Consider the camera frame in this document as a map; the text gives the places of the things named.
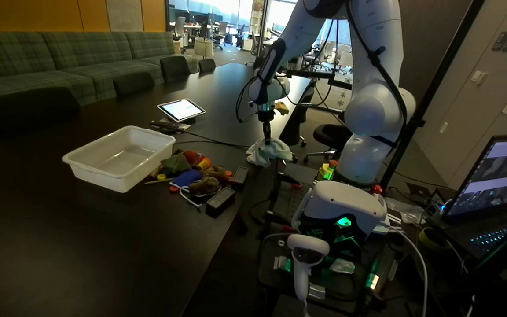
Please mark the yellow marker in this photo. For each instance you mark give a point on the yellow marker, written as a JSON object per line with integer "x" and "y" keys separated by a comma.
{"x": 156, "y": 180}

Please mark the black remote control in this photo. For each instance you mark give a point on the black remote control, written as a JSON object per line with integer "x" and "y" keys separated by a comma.
{"x": 165, "y": 125}

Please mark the orange and red toy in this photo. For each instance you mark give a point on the orange and red toy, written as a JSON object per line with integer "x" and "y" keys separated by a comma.
{"x": 196, "y": 159}

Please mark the white plastic storage box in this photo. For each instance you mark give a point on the white plastic storage box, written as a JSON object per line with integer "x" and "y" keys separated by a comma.
{"x": 117, "y": 163}

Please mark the green plaid sofa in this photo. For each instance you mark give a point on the green plaid sofa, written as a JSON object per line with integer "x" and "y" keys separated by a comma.
{"x": 82, "y": 59}

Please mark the tablet on stand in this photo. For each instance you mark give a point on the tablet on stand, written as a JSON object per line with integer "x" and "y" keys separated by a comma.
{"x": 181, "y": 109}

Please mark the green bean bag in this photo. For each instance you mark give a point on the green bean bag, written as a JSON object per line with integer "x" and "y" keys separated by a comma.
{"x": 175, "y": 163}

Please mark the yellow bottle with orange cap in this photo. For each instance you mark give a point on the yellow bottle with orange cap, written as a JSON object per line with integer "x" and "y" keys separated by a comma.
{"x": 326, "y": 171}

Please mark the blue pouch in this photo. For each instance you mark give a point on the blue pouch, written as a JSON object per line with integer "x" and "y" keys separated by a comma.
{"x": 186, "y": 178}

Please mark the white hand controller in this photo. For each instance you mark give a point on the white hand controller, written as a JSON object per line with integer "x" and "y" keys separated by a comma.
{"x": 304, "y": 259}

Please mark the black rectangular box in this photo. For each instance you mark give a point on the black rectangular box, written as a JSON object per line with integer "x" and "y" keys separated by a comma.
{"x": 219, "y": 201}
{"x": 240, "y": 177}

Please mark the black office chair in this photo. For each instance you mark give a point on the black office chair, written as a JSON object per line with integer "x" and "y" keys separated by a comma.
{"x": 330, "y": 136}

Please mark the red emergency stop button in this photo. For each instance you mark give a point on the red emergency stop button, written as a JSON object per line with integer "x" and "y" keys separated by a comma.
{"x": 376, "y": 189}

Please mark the brown plush toy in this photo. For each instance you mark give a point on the brown plush toy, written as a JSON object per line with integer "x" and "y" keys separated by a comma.
{"x": 207, "y": 182}

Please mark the yellow tape roll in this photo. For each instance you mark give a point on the yellow tape roll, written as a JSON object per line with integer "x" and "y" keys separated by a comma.
{"x": 430, "y": 238}

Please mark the wall switch plate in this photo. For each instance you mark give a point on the wall switch plate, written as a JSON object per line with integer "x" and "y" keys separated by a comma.
{"x": 479, "y": 77}

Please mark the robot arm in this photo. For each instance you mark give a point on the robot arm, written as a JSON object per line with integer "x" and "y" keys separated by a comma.
{"x": 370, "y": 110}

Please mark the wall socket plate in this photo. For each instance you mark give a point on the wall socket plate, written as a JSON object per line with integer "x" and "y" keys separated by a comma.
{"x": 443, "y": 127}

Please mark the white towel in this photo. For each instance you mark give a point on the white towel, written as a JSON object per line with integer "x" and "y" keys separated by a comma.
{"x": 270, "y": 151}

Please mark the black stand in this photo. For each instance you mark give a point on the black stand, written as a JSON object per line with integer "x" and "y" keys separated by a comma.
{"x": 429, "y": 92}

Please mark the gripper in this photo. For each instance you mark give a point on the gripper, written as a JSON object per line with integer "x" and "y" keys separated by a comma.
{"x": 266, "y": 114}

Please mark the laptop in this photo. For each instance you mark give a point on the laptop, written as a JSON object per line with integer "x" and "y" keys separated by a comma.
{"x": 495, "y": 185}

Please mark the camera on mount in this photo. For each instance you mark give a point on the camera on mount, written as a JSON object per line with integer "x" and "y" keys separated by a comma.
{"x": 306, "y": 74}

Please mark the white headset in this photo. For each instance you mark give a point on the white headset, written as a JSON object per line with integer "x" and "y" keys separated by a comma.
{"x": 346, "y": 204}

